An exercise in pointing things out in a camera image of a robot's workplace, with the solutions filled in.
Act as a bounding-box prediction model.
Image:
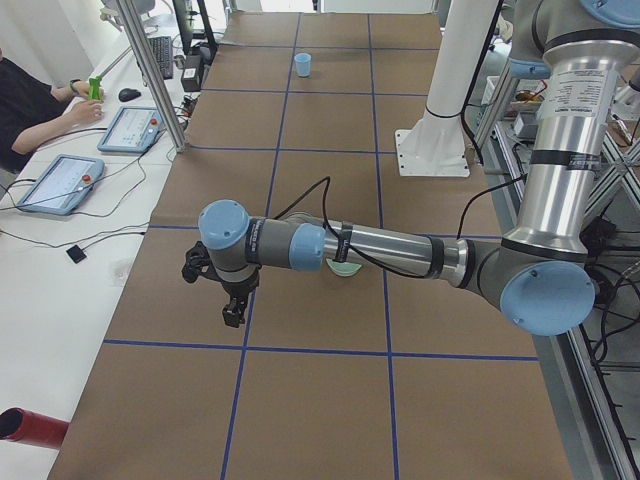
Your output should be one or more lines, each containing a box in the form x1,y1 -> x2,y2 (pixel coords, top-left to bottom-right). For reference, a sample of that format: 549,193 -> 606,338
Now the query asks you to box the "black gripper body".
203,244 -> 260,297

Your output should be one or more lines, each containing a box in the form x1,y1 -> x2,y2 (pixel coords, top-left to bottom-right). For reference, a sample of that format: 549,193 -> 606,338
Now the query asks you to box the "light green ceramic bowl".
326,258 -> 362,278

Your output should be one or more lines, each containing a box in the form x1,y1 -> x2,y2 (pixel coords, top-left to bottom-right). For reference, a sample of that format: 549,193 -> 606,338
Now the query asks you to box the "light blue plastic cup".
294,52 -> 312,78

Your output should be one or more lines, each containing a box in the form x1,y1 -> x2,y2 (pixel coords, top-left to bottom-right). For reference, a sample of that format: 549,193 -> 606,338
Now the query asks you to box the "person's forearm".
11,113 -> 76,155

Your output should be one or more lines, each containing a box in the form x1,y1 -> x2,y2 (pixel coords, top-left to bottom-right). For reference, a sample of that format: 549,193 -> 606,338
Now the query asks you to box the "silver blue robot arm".
182,1 -> 639,336

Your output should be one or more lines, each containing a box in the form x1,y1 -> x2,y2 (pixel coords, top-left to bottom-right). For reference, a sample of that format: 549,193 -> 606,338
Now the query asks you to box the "person's hand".
69,100 -> 103,126

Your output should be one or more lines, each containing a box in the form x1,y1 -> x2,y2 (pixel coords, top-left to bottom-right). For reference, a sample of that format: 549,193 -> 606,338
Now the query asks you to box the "brown paper table mat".
51,13 -> 572,479

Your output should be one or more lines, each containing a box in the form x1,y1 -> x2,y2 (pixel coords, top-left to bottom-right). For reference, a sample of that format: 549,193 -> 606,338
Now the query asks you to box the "small black square pad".
66,245 -> 87,264

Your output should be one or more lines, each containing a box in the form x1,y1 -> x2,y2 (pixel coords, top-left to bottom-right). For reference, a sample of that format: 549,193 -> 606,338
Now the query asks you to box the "far teach pendant tablet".
97,106 -> 164,154

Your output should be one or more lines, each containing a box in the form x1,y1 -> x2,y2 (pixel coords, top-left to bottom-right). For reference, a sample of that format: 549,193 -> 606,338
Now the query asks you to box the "teach pendant tablet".
17,154 -> 105,216
97,106 -> 164,154

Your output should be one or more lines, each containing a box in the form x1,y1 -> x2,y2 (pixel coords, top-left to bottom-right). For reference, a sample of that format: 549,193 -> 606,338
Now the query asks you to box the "near teach pendant tablet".
17,154 -> 105,216

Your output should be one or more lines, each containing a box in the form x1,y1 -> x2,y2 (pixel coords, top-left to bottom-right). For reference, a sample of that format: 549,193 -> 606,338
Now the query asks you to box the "black computer mouse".
118,88 -> 142,103

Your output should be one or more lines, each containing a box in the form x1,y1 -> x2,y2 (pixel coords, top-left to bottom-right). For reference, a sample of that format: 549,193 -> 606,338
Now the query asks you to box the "black power adapter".
181,55 -> 204,93

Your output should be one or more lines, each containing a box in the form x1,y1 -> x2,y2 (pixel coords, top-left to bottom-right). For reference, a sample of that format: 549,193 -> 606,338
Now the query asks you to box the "green plastic bottle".
88,76 -> 103,102

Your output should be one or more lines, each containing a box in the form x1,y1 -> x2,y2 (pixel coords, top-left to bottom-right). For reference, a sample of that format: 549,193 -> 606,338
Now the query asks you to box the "black keyboard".
147,36 -> 174,80

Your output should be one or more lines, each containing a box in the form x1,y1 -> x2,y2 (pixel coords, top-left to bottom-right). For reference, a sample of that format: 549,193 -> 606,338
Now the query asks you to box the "red cylinder tube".
1,407 -> 69,450

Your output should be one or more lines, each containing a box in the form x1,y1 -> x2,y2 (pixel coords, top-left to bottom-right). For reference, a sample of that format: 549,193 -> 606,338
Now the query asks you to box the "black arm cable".
272,174 -> 531,279

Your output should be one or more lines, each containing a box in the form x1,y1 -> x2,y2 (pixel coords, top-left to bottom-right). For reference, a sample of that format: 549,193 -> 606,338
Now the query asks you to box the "grey aluminium post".
115,0 -> 186,153

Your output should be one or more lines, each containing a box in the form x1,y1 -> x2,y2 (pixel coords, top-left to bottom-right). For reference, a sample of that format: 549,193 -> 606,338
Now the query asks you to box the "aluminium frame rack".
474,19 -> 640,480

